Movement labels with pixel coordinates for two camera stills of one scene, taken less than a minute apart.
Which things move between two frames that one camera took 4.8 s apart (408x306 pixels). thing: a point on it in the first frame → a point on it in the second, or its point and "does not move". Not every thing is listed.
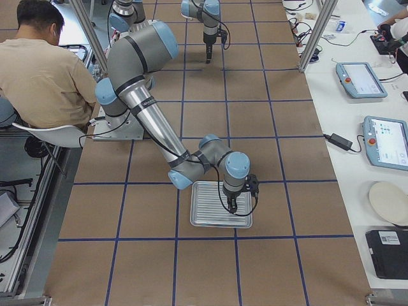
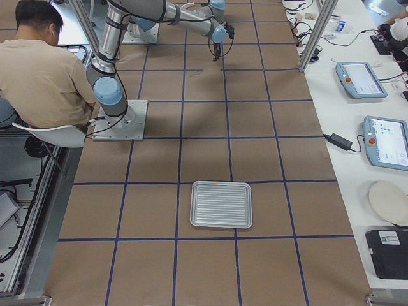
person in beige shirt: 45,84 does not move
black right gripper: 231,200 → 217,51
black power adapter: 338,141 does not move
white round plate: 389,201 does not move
